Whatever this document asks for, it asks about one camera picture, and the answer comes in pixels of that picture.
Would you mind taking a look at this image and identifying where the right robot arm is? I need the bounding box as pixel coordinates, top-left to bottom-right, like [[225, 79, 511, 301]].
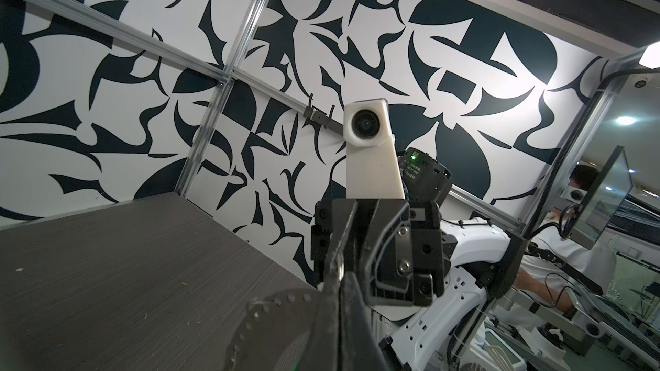
[[299, 199, 527, 370]]

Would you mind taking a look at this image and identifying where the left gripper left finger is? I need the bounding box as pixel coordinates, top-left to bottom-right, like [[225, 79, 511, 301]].
[[296, 246, 344, 371]]

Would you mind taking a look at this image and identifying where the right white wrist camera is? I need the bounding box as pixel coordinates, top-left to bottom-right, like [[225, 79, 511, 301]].
[[343, 99, 405, 199]]

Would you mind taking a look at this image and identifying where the person in white shirt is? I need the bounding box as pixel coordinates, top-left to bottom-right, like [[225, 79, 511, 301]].
[[512, 163, 617, 315]]

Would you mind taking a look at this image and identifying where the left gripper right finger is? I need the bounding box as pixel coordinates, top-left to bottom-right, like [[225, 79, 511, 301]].
[[337, 273, 389, 371]]

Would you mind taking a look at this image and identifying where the computer monitor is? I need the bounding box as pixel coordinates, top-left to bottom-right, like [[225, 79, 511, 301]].
[[562, 145, 634, 249]]

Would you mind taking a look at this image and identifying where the black wall hook rail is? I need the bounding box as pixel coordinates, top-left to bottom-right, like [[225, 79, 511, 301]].
[[302, 94, 343, 137]]

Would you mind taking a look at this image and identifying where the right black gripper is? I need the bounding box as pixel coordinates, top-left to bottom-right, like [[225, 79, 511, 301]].
[[311, 199, 450, 307]]

